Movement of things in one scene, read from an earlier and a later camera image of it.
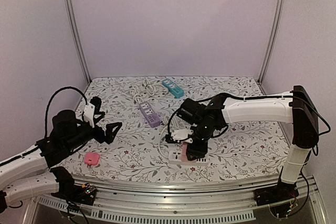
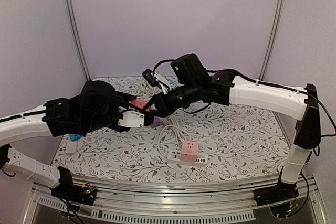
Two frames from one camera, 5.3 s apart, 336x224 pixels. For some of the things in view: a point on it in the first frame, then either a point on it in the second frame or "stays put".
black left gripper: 108,137 to 123,98
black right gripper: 198,147 to 159,104
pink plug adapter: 92,158 to 138,103
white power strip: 175,157 stays put
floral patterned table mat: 150,142 stays put
